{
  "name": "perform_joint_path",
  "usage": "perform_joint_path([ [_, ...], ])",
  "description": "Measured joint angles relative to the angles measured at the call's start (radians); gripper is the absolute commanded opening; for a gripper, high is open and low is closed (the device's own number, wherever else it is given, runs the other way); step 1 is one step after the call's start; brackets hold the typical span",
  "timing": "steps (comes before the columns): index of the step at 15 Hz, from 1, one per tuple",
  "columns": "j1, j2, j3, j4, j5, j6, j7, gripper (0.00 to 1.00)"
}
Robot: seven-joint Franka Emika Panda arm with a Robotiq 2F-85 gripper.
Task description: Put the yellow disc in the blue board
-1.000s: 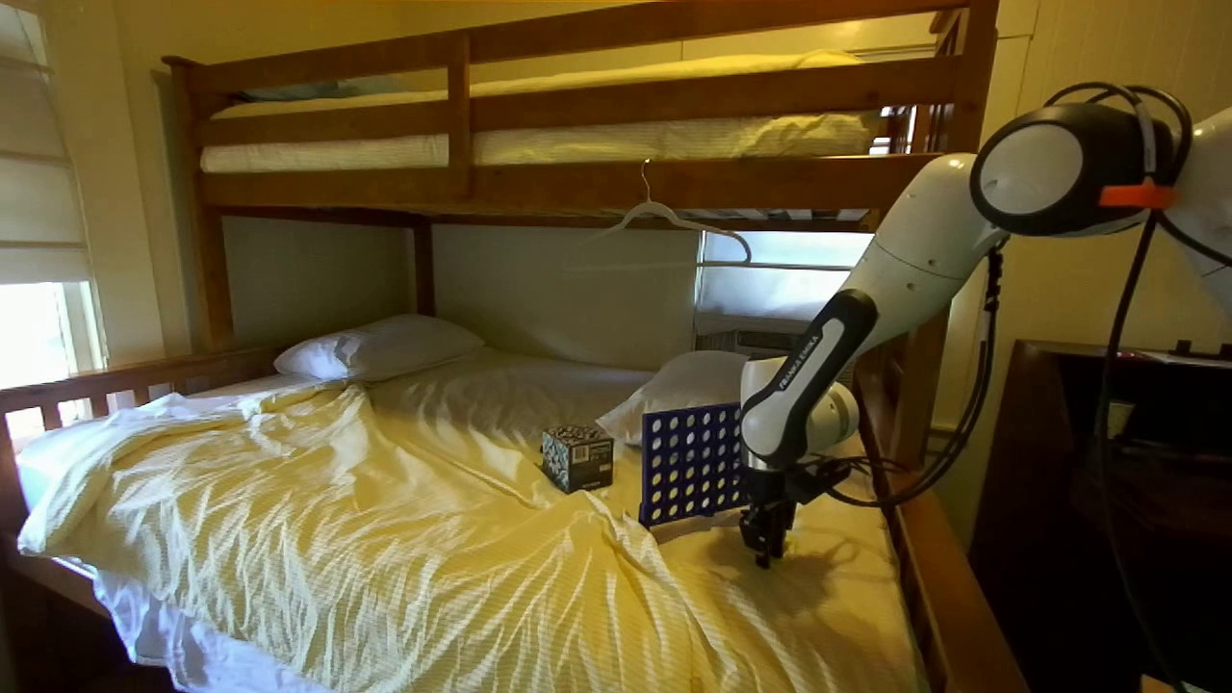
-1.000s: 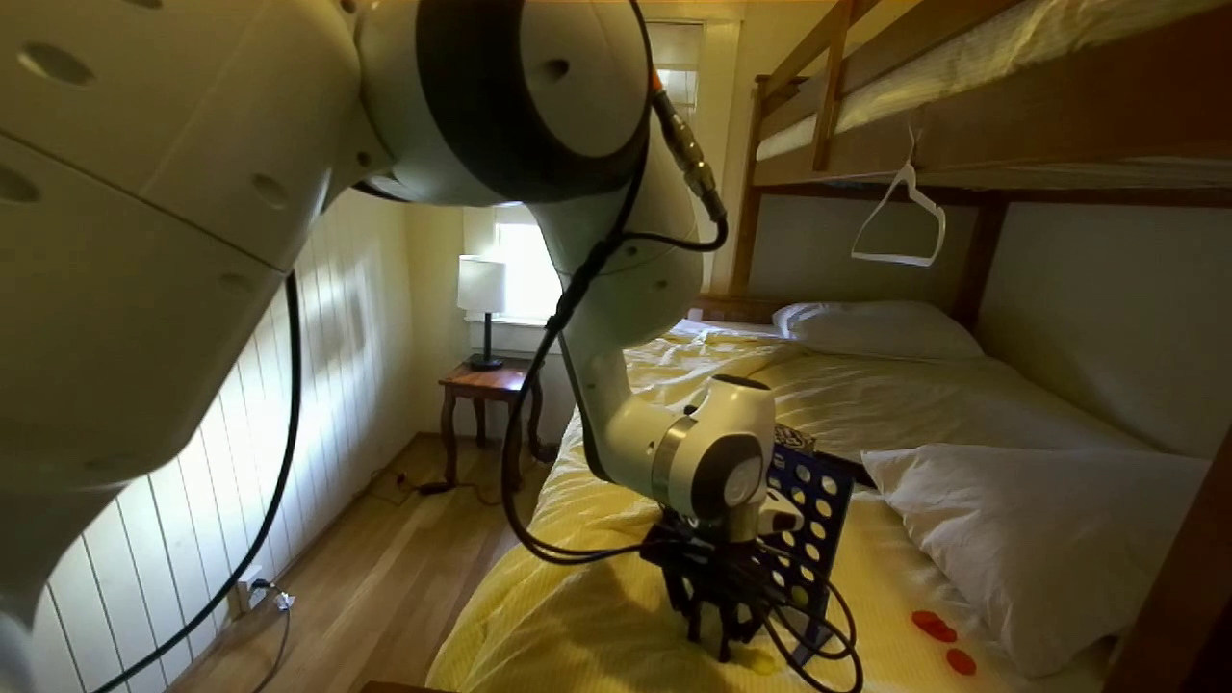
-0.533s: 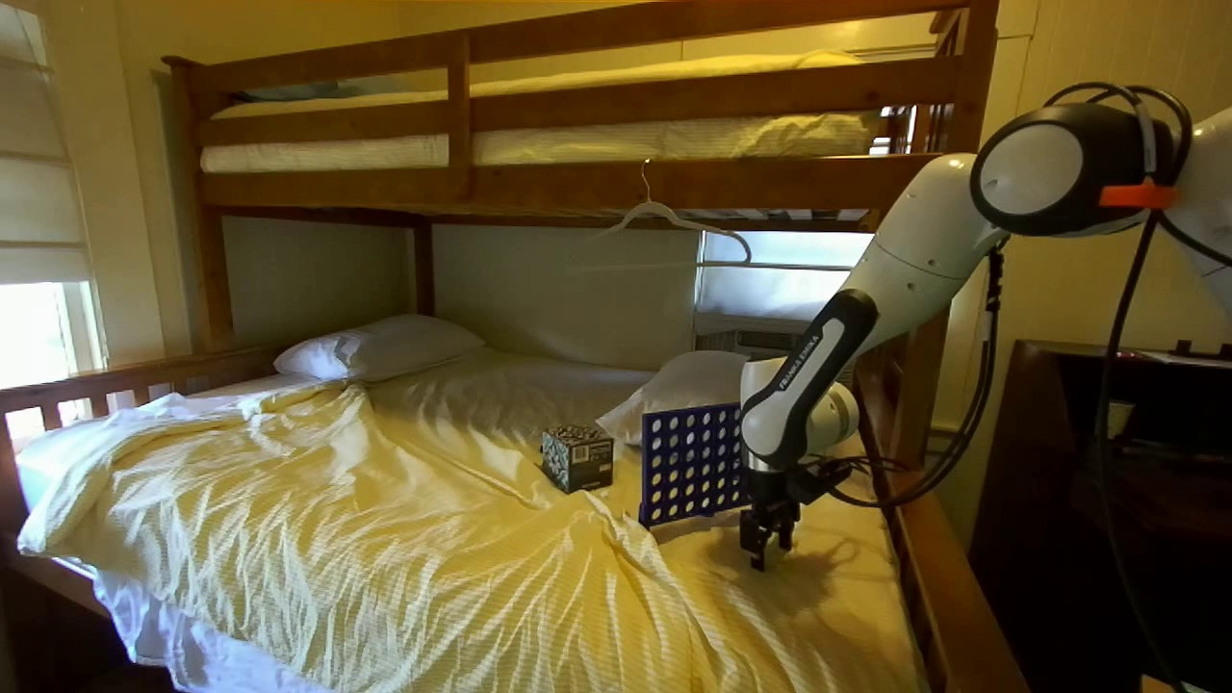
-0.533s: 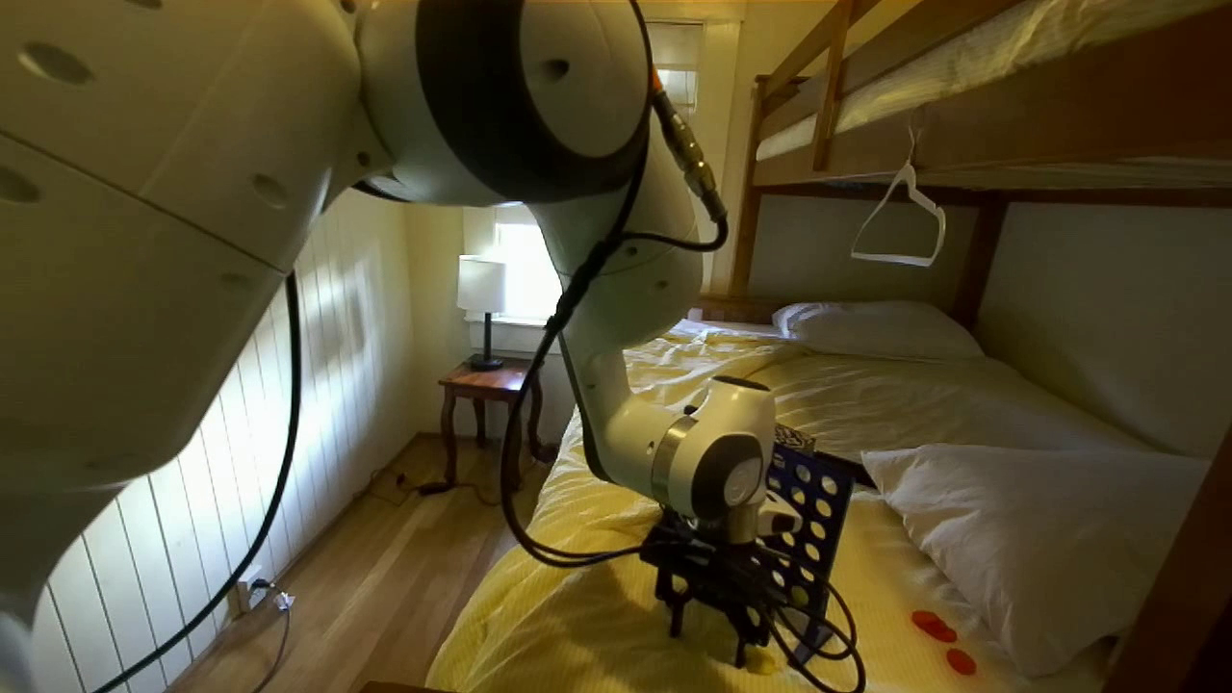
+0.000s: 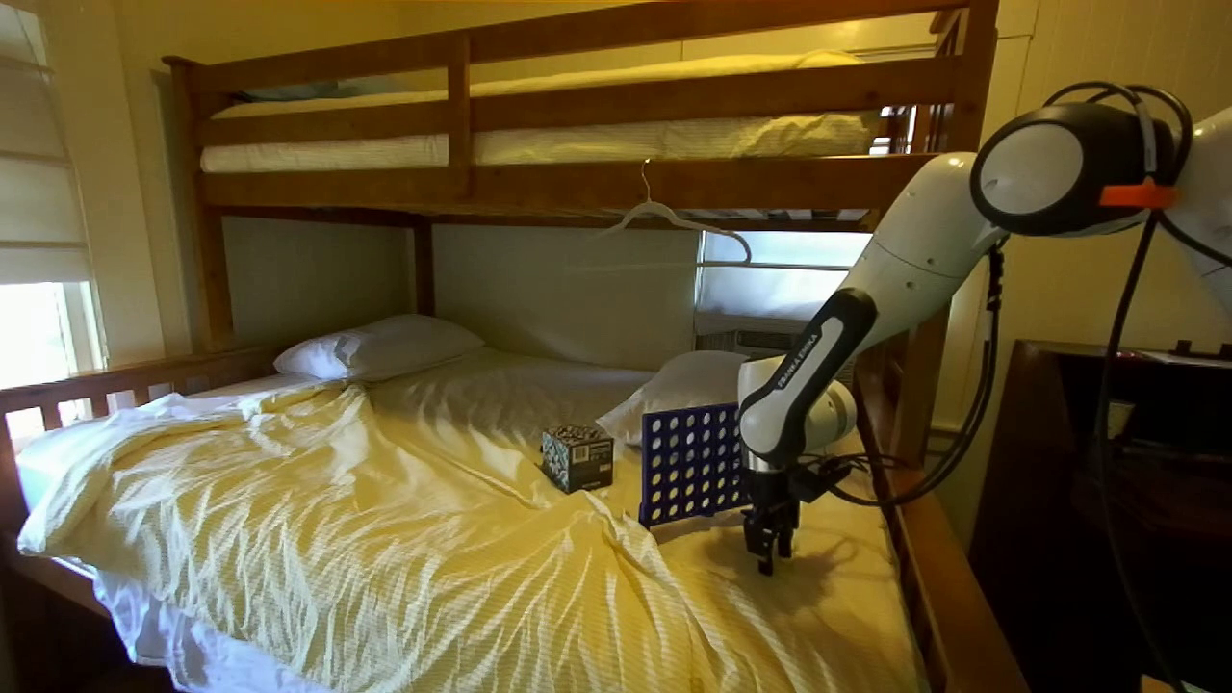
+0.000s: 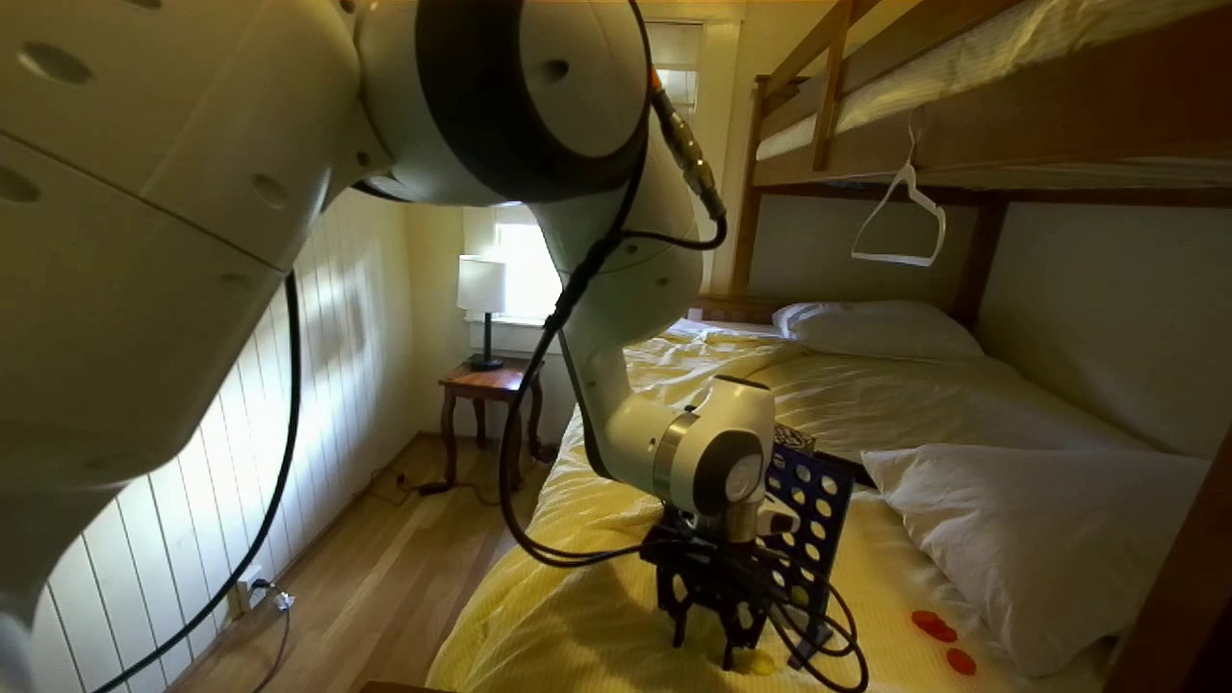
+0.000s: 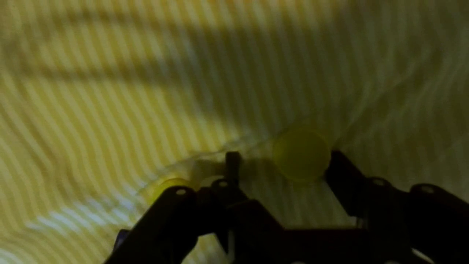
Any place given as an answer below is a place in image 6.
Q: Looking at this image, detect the yellow striped bed sheet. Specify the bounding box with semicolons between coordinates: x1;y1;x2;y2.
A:
422;314;1167;693

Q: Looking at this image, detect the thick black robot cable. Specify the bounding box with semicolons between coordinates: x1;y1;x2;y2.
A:
90;266;307;693

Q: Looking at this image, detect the small wooden side table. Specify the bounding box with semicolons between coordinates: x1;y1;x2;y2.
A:
434;361;549;499

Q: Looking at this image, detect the bunk mattress with pale sheet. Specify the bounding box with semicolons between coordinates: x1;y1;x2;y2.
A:
755;0;1232;165

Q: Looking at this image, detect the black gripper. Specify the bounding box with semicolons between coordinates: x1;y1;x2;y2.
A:
636;499;810;672

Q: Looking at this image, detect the black white patterned cube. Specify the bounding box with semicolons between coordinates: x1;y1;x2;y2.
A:
774;426;828;461

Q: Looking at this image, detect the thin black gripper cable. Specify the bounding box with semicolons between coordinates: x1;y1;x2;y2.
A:
491;60;878;693

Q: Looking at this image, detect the white window blind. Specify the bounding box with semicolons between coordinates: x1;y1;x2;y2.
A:
639;15;711;145

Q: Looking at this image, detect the white shade table lamp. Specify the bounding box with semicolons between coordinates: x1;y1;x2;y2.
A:
456;250;511;377

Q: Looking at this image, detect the white clothes hanger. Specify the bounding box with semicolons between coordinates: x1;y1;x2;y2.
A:
846;122;952;273

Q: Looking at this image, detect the flat white pillow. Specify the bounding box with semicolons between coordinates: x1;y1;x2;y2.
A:
771;295;987;364

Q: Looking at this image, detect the wooden bunk bed frame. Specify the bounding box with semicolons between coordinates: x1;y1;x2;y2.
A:
688;0;1232;693

